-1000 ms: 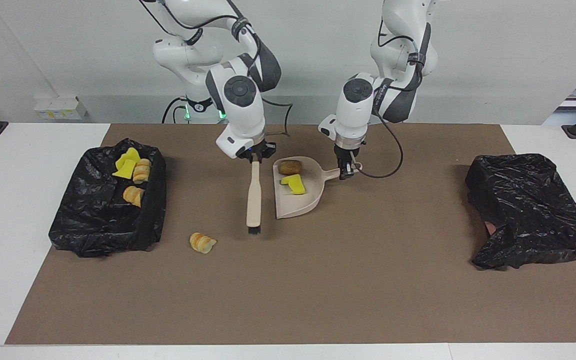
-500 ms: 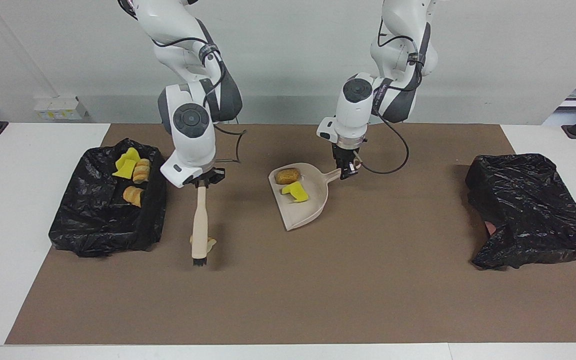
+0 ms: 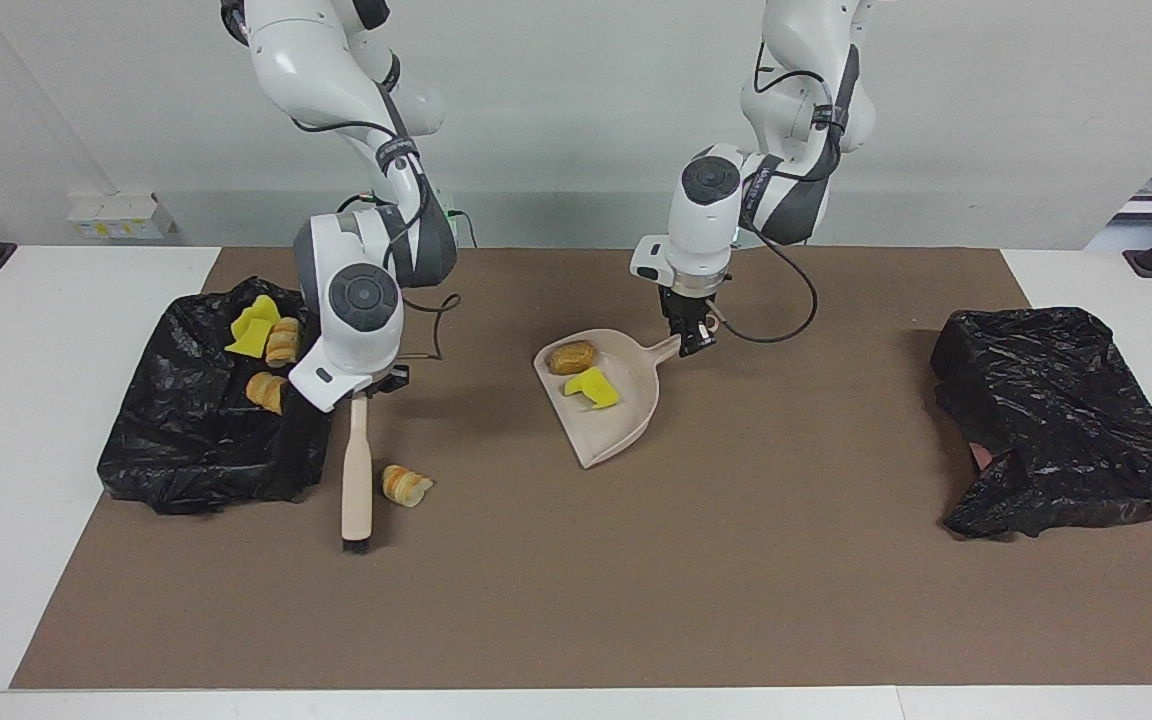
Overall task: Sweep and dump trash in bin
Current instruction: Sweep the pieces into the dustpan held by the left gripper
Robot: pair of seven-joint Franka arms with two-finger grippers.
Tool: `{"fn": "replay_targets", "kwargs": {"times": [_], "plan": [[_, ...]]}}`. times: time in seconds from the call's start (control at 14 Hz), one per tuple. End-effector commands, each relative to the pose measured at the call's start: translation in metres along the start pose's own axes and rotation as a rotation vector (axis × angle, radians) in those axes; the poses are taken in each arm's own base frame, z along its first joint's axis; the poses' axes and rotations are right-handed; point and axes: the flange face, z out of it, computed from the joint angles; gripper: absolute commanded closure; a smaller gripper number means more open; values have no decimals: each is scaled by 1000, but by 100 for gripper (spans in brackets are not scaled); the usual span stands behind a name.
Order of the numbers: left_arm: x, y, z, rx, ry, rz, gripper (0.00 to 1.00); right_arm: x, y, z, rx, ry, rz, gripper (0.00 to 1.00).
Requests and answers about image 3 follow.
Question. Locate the black bag-lined trash bin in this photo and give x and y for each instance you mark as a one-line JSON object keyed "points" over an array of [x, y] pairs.
{"points": [[1066, 420], [186, 450]]}

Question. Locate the white wall socket box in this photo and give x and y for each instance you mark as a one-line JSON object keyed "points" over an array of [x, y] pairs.
{"points": [[121, 215]]}

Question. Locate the golden fried nugget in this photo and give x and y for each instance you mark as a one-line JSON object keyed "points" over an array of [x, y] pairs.
{"points": [[573, 357]]}

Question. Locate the beige plastic dustpan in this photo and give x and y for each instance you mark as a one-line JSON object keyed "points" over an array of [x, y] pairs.
{"points": [[616, 430]]}

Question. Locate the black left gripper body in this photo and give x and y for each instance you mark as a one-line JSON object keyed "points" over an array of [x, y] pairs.
{"points": [[686, 302]]}

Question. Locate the pale ridged pastry piece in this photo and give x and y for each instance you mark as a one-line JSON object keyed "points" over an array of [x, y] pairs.
{"points": [[283, 342]]}

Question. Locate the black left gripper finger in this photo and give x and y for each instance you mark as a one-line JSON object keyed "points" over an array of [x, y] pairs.
{"points": [[706, 338], [682, 333]]}

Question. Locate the brown table mat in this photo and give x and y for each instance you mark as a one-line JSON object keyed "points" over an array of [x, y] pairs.
{"points": [[736, 600]]}

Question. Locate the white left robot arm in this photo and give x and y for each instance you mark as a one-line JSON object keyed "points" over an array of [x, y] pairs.
{"points": [[706, 215]]}

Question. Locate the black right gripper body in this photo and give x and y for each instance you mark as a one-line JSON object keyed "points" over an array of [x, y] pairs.
{"points": [[391, 379]]}

